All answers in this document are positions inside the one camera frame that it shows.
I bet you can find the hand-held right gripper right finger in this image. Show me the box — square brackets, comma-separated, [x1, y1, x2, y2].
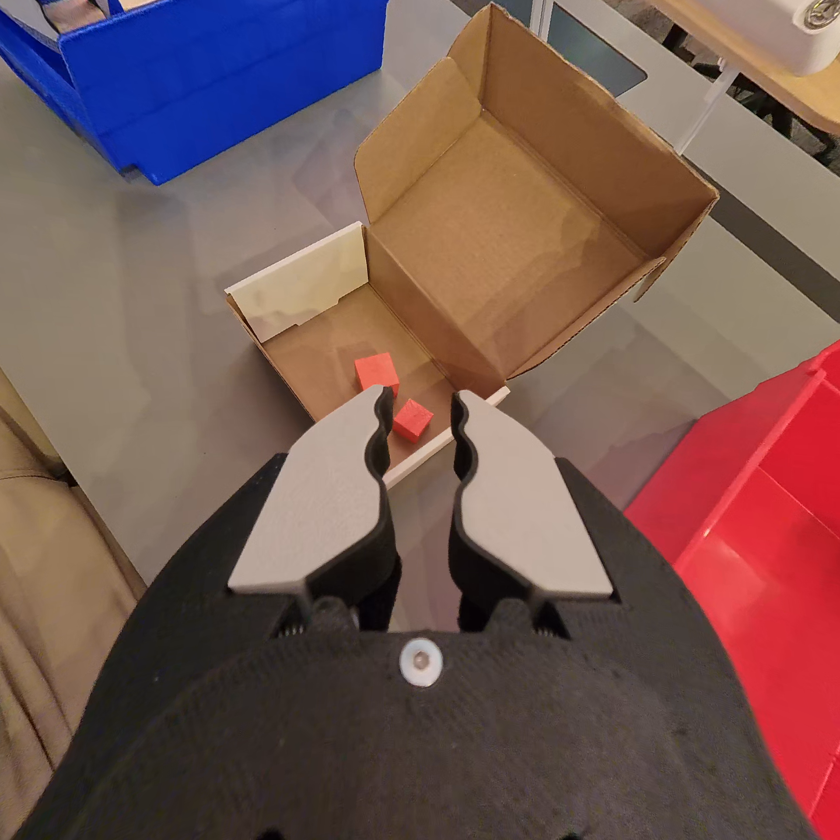
[449, 390, 615, 632]

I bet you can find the brown cardboard box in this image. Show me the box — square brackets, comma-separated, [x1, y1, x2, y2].
[225, 2, 721, 488]

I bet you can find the white plastic device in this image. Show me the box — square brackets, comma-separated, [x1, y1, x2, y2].
[694, 0, 840, 77]

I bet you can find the beige upholstered seat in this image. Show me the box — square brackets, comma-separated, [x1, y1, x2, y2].
[0, 367, 148, 840]

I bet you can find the red plastic bin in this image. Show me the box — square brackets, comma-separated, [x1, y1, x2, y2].
[623, 341, 840, 840]

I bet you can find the red cube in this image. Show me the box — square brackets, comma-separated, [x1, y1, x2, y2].
[392, 398, 434, 442]
[354, 352, 401, 398]

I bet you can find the white device on stand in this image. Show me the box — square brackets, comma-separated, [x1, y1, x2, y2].
[646, 0, 840, 137]

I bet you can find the blue plastic bin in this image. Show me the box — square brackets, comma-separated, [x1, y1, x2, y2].
[0, 0, 389, 186]

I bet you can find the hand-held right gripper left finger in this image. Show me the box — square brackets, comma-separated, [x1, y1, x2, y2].
[227, 385, 403, 632]

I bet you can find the clear acrylic rod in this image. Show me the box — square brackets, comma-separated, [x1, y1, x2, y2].
[676, 62, 735, 156]

